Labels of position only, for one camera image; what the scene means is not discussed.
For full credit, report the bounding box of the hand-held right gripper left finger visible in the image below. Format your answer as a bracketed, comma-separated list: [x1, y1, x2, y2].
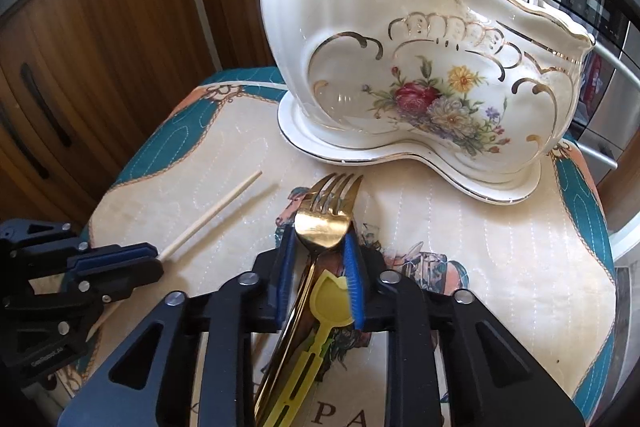
[57, 227, 301, 427]

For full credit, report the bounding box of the yellow plastic utensil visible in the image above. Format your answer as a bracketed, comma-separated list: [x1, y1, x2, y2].
[257, 269, 354, 427]

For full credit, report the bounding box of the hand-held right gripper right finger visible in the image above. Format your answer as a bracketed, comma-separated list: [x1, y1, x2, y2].
[342, 229, 586, 427]

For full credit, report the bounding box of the white ceramic tray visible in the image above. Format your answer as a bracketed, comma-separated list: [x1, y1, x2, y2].
[277, 91, 544, 206]

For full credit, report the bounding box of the black cabinet handle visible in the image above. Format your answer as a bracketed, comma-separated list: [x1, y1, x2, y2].
[19, 62, 72, 148]
[0, 101, 51, 180]

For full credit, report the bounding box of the printed quilted table cloth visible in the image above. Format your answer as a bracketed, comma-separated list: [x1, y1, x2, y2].
[52, 67, 617, 427]

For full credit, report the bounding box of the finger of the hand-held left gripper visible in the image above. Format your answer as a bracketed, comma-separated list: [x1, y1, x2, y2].
[0, 218, 161, 280]
[2, 257, 166, 344]

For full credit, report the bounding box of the gold fork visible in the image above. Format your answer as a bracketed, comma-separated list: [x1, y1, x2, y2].
[252, 173, 365, 427]

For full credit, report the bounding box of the white floral ceramic utensil holder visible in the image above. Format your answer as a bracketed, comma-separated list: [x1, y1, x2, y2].
[258, 0, 597, 178]

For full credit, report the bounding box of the stainless steel oven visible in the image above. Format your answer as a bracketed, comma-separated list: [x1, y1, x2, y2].
[449, 0, 640, 172]

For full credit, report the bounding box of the pale wooden chopstick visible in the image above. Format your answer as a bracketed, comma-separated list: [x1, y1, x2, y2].
[85, 170, 264, 343]

